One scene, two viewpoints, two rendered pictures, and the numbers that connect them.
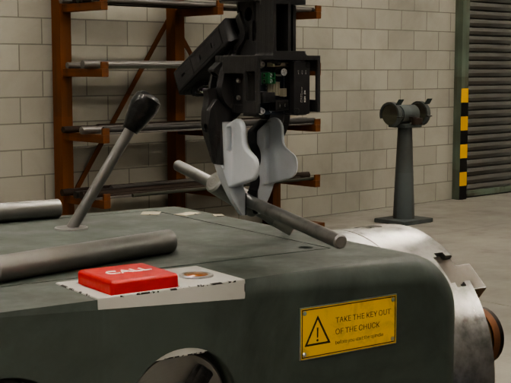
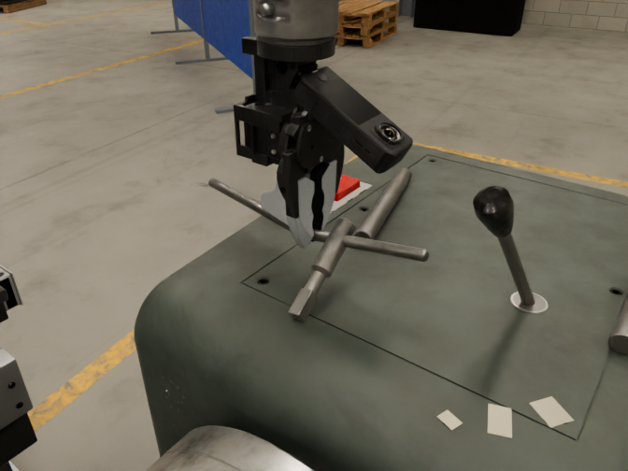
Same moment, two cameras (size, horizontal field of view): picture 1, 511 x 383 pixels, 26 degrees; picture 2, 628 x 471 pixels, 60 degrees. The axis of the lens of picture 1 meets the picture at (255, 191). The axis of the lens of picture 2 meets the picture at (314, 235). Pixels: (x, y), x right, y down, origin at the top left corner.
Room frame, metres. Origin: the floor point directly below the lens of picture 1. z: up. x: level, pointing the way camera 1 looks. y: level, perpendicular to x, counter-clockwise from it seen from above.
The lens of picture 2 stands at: (1.54, -0.15, 1.60)
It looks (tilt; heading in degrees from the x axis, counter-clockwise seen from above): 31 degrees down; 161
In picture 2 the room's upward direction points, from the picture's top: straight up
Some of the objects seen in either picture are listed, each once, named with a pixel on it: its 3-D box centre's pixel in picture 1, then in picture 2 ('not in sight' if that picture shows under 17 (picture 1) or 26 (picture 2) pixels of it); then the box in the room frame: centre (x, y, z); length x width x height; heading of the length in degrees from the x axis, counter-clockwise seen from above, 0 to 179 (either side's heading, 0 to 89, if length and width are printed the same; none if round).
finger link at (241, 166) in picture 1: (242, 168); (306, 194); (1.03, 0.01, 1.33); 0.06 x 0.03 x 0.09; 35
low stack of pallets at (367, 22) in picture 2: not in sight; (357, 21); (-6.19, 3.15, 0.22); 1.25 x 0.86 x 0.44; 135
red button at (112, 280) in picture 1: (128, 283); (332, 187); (0.87, 0.10, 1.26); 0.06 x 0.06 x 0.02; 35
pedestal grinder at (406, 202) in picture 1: (404, 160); not in sight; (10.14, -1.37, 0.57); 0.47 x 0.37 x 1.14; 132
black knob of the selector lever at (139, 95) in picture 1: (142, 112); (492, 213); (1.20, 0.12, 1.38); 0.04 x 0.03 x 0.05; 125
